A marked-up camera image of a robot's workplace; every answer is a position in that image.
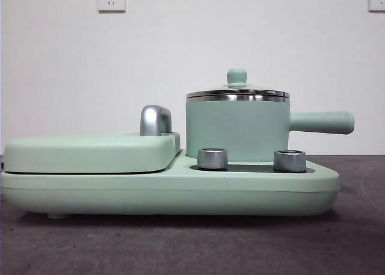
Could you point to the glass pot lid green knob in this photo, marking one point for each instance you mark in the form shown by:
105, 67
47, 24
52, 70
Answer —
236, 76

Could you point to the silver control knob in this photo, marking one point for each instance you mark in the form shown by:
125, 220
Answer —
289, 161
212, 159

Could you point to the mint green breakfast machine base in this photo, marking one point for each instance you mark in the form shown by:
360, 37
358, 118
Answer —
270, 190

